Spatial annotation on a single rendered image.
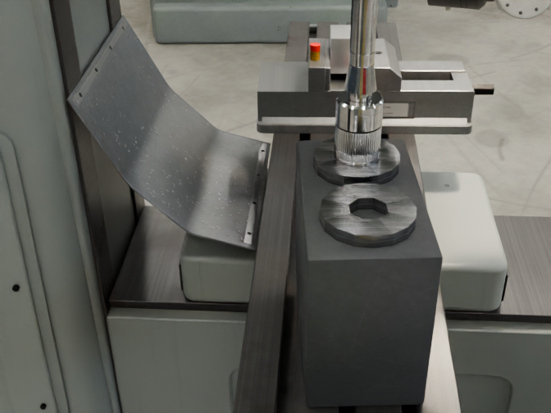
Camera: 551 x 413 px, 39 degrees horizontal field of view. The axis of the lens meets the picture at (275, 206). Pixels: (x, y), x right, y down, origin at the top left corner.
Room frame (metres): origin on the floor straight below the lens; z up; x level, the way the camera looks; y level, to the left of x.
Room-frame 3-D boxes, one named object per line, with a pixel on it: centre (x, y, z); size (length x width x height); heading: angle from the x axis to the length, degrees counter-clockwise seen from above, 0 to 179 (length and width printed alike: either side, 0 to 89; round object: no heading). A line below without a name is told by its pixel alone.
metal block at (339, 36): (1.20, -0.12, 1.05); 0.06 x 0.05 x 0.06; 177
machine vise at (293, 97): (1.20, -0.15, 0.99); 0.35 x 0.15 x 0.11; 87
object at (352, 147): (0.71, -0.08, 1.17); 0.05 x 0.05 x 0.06
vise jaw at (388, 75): (1.20, -0.17, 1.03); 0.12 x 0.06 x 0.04; 177
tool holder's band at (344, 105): (0.71, -0.08, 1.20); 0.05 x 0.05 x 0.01
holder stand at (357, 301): (0.66, -0.09, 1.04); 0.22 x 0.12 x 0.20; 1
